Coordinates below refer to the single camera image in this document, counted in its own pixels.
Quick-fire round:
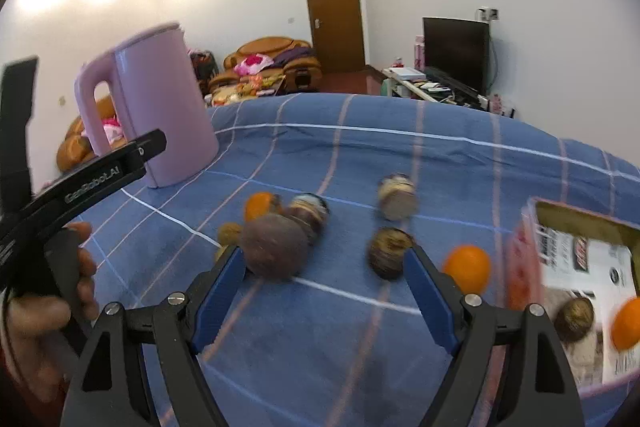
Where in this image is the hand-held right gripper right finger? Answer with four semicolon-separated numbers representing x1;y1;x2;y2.
404;244;586;427

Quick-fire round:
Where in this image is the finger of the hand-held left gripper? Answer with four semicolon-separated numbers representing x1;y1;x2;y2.
0;56;39;212

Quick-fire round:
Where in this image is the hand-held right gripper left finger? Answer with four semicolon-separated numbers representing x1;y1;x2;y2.
60;244;248;427

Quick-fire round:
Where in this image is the orange tangerine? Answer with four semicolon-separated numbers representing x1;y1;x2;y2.
245;192;278;223
442;245;492;295
610;297;640;352

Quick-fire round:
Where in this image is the small tan fruit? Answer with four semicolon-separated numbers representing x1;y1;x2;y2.
216;222;243;248

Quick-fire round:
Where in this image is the purple passion fruit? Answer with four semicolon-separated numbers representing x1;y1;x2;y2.
239;213;312;280

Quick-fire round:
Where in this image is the pink tin box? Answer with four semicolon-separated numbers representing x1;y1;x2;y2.
505;197;640;400

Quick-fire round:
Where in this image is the person's left hand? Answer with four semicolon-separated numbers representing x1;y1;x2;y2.
5;222;101;403

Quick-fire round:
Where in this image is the orange leather armchair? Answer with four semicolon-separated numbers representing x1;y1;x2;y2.
56;94;126;172

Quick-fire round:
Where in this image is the pink electric kettle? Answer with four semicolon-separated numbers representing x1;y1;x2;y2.
75;22;220;188

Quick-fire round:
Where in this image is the blue plaid blanket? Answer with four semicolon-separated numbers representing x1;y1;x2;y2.
30;93;640;427

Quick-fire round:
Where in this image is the cluttered coffee table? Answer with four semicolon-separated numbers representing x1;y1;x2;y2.
205;74;288;108

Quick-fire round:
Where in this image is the white television stand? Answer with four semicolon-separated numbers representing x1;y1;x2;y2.
382;67;516;118

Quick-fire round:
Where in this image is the orange leather sofa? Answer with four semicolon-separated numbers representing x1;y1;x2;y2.
210;36;323;95

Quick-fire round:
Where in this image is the purple cloth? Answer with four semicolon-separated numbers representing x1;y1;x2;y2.
272;48;316;65

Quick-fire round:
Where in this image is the black television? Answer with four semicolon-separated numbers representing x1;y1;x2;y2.
422;17;491;98

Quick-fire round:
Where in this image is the brown wooden door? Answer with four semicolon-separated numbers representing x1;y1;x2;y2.
302;0;367;75

